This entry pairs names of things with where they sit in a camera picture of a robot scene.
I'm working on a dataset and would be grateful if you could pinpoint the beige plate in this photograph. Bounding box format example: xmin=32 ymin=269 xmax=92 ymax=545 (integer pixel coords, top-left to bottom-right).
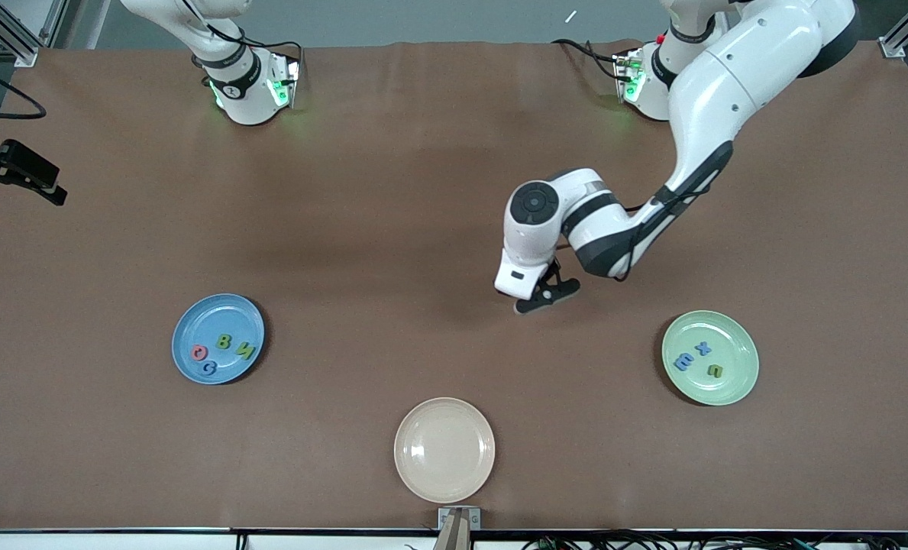
xmin=393 ymin=396 xmax=496 ymax=504

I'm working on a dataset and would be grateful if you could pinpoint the green plate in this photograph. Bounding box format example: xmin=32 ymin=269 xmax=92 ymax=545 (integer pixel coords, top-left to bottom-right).
xmin=661 ymin=309 xmax=761 ymax=406

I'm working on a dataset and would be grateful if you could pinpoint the blue plate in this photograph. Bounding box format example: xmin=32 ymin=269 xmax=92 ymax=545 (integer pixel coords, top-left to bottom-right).
xmin=171 ymin=293 xmax=266 ymax=386

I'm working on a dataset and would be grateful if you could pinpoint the brown table mat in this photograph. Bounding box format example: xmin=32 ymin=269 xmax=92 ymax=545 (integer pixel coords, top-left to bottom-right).
xmin=0 ymin=40 xmax=908 ymax=532

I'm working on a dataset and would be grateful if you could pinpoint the black left arm base cable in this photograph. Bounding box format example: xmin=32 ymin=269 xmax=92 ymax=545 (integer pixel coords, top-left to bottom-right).
xmin=551 ymin=38 xmax=632 ymax=82

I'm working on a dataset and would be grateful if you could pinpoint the black arm base cable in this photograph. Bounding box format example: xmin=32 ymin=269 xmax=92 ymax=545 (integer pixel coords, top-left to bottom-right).
xmin=551 ymin=38 xmax=632 ymax=82
xmin=183 ymin=0 xmax=303 ymax=73

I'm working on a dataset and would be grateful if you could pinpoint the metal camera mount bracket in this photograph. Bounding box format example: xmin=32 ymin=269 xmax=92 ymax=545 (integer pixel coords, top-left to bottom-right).
xmin=435 ymin=507 xmax=482 ymax=550

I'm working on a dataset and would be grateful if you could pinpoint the black cable bundle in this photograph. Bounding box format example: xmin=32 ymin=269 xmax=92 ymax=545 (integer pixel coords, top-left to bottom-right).
xmin=521 ymin=529 xmax=908 ymax=550

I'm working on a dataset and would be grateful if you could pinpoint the black right arm base cable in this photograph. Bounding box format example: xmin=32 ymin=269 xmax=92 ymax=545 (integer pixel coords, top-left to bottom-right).
xmin=183 ymin=0 xmax=303 ymax=73

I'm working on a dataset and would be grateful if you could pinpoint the white table edge rail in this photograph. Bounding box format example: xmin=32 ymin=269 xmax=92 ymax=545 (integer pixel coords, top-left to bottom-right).
xmin=0 ymin=530 xmax=908 ymax=550

